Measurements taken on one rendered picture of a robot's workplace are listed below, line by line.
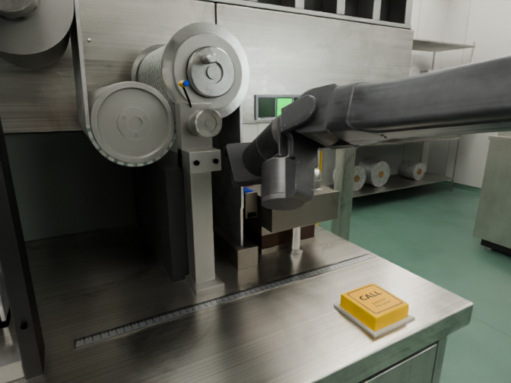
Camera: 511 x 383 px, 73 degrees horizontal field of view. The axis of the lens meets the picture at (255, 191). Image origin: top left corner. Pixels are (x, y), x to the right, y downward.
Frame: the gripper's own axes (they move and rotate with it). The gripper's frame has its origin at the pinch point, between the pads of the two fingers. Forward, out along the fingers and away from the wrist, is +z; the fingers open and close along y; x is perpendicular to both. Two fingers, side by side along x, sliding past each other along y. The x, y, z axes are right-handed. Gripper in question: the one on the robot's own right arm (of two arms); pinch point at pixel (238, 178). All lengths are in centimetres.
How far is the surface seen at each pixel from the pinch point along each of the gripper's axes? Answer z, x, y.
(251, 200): 1.1, -4.3, 2.1
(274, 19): 9, 46, 26
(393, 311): -17.4, -27.2, 10.0
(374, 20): 8, 49, 65
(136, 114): -8.1, 9.4, -17.5
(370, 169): 224, 55, 277
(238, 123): -6.0, 8.2, -0.2
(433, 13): 168, 237, 416
